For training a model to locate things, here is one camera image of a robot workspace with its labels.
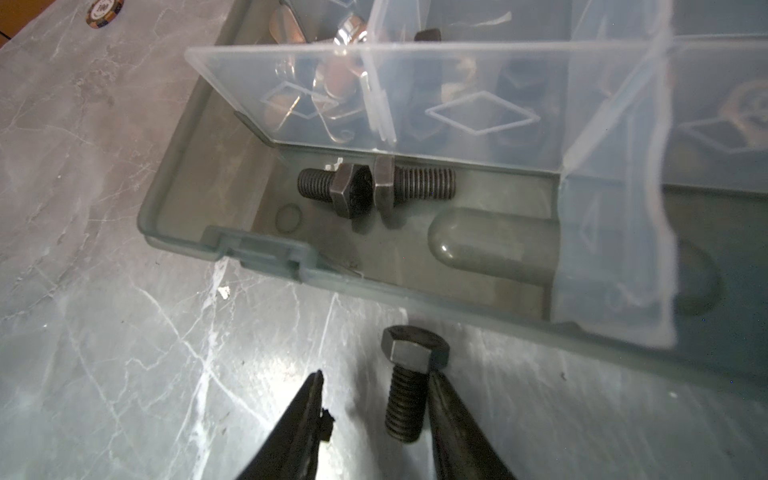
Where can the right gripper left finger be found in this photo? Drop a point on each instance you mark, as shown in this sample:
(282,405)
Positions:
(291,450)

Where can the black hex bolt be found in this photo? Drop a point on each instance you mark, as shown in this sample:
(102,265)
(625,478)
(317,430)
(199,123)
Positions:
(349,189)
(393,185)
(414,352)

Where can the grey plastic organizer box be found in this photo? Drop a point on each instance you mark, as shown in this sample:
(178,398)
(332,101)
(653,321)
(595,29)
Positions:
(610,157)

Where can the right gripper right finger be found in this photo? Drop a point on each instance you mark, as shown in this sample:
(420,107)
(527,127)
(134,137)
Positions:
(460,448)

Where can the silver wing nut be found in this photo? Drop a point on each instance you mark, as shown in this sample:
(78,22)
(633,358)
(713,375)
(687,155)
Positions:
(336,81)

